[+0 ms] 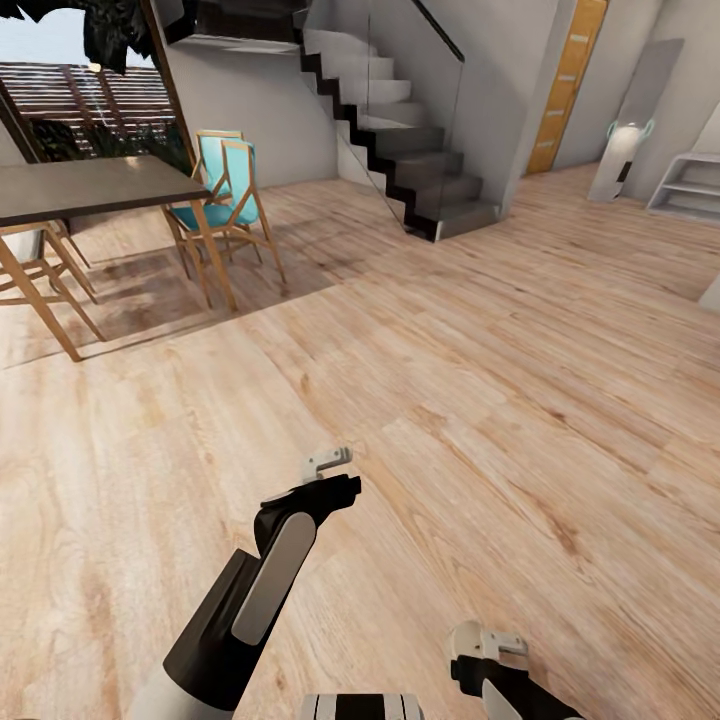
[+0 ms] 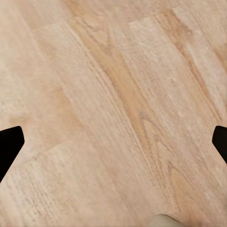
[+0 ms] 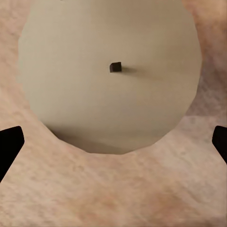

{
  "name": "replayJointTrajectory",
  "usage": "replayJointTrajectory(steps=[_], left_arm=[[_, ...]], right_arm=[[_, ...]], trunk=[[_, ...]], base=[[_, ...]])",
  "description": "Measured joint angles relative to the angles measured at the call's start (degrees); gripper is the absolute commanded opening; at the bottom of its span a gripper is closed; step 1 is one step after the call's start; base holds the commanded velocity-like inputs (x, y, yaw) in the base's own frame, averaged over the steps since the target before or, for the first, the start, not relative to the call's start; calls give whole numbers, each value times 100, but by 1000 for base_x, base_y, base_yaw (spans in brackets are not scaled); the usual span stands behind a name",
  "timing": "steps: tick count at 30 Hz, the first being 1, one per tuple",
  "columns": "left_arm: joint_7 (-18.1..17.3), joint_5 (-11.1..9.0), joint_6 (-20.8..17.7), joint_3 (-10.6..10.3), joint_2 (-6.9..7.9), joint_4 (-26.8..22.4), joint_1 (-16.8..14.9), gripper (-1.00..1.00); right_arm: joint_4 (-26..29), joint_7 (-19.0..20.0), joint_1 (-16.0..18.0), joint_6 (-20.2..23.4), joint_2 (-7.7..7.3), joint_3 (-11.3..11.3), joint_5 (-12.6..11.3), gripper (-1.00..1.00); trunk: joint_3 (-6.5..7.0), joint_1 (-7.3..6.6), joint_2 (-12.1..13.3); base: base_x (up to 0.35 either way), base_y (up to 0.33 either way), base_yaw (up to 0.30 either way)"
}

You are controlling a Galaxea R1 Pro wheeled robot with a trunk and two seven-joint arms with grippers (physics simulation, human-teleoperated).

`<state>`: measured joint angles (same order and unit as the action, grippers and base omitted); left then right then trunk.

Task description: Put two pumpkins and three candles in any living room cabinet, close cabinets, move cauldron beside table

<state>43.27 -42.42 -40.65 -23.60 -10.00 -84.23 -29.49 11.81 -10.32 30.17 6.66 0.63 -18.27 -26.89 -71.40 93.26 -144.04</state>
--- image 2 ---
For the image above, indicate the pillar candle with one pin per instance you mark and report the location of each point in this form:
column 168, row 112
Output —
column 163, row 220

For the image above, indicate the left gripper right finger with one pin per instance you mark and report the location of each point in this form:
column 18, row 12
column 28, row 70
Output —
column 219, row 140

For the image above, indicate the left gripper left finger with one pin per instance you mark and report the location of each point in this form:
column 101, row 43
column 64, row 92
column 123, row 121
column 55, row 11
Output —
column 11, row 142

